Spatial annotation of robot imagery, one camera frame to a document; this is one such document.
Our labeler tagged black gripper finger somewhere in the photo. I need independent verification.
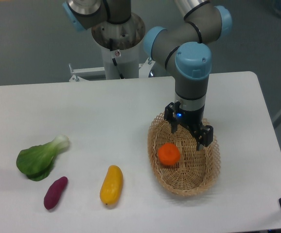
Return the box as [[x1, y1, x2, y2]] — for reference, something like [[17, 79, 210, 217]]
[[196, 125, 213, 151], [164, 102, 180, 133]]

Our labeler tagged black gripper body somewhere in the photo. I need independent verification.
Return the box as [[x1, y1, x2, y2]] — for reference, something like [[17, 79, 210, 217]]
[[175, 107, 204, 135]]

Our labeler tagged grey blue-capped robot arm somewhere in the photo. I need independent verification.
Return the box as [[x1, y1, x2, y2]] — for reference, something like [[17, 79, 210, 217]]
[[63, 0, 232, 150]]

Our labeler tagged woven wicker basket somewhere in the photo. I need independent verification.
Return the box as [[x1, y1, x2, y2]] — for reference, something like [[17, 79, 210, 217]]
[[147, 112, 221, 197]]

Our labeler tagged orange fruit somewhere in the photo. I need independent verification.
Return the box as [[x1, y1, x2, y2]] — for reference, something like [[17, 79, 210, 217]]
[[158, 143, 180, 166]]

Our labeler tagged yellow mango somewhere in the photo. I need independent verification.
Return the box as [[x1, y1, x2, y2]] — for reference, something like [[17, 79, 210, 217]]
[[100, 165, 123, 205]]

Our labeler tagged green bok choy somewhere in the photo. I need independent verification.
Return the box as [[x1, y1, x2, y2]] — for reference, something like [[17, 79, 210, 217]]
[[16, 135, 70, 182]]

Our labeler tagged purple sweet potato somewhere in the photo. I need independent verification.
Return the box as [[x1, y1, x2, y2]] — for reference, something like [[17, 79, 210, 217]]
[[43, 176, 68, 210]]

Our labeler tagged black cable on pedestal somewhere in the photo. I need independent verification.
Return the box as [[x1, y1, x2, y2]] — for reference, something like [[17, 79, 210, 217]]
[[109, 38, 126, 80]]

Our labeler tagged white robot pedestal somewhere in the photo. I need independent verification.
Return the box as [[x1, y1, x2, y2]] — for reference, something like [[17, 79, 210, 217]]
[[68, 12, 158, 83]]

